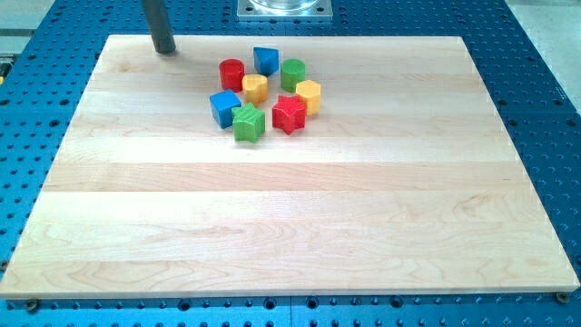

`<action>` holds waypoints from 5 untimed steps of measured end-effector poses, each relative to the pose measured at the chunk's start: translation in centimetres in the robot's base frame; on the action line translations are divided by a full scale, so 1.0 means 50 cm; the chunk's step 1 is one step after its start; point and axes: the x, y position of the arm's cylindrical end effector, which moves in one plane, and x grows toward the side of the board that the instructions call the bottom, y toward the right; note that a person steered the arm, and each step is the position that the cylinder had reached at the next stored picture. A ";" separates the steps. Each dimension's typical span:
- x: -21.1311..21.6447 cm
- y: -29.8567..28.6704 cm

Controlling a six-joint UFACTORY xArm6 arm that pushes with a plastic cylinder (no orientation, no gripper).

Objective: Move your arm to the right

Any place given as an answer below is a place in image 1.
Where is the red star block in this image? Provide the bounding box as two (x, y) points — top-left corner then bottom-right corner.
(271, 95), (306, 134)

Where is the green star block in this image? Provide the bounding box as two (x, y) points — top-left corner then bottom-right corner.
(231, 103), (265, 144)

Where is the yellow hexagon block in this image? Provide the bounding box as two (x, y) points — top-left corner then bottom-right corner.
(295, 80), (321, 115)

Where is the yellow heart block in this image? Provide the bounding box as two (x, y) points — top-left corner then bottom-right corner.
(241, 74), (269, 105)

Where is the blue cube block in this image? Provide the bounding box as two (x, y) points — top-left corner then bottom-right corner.
(209, 89), (241, 129)

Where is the green cylinder block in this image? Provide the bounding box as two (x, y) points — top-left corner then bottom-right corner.
(281, 58), (306, 93)

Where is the blue triangular prism block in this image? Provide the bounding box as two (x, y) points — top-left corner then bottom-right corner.
(252, 47), (280, 77)

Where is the red cylinder block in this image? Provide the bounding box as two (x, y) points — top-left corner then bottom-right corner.
(219, 58), (245, 93)

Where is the light wooden board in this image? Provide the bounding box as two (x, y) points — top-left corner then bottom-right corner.
(1, 35), (579, 299)

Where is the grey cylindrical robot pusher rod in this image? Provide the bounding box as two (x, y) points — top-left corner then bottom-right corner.
(142, 0), (176, 55)

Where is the left board stop bolt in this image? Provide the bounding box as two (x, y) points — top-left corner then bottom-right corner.
(25, 299), (41, 313)

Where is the board stop bolt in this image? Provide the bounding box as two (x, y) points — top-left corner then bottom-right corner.
(25, 299), (41, 313)
(554, 292), (569, 303)

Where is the right board stop bolt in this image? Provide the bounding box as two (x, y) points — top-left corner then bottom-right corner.
(554, 292), (569, 303)

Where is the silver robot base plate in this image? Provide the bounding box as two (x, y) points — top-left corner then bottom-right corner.
(236, 0), (333, 21)

